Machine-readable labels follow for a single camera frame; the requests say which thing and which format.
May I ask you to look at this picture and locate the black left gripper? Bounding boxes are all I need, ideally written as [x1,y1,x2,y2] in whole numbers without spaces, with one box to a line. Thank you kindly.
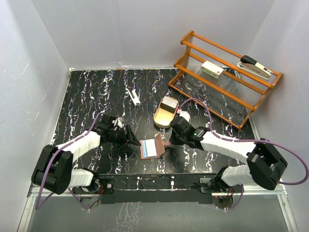
[108,125,140,153]

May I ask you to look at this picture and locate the beige oval card tray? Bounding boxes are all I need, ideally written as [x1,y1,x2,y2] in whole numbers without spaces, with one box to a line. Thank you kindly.
[154,102,177,129]

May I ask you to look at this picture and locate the stack of credit cards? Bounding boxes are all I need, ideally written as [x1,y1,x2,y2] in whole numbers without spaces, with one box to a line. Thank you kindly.
[160,96,179,113]

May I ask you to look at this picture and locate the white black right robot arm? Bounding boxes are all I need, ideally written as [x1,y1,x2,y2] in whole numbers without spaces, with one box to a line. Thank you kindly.
[169,116,288,192]

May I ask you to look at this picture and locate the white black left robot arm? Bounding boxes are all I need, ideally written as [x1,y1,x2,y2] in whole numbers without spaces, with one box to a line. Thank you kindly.
[31,113,140,195]

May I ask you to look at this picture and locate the white staple remover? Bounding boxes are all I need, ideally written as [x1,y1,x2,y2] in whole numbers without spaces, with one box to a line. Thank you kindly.
[126,89,140,106]

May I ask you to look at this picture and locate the orange wooden shelf rack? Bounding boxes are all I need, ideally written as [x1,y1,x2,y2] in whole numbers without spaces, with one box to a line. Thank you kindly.
[169,30,283,130]

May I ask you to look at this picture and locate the white red staples box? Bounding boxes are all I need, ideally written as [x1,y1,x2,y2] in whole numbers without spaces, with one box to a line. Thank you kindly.
[201,60,224,79]

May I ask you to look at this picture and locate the black beige stapler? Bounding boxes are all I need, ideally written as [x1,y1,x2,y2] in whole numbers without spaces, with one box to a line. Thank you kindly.
[237,55,273,80]

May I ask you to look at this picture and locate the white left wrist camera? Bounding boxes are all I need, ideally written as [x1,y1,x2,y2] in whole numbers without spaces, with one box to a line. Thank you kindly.
[112,117,124,129]

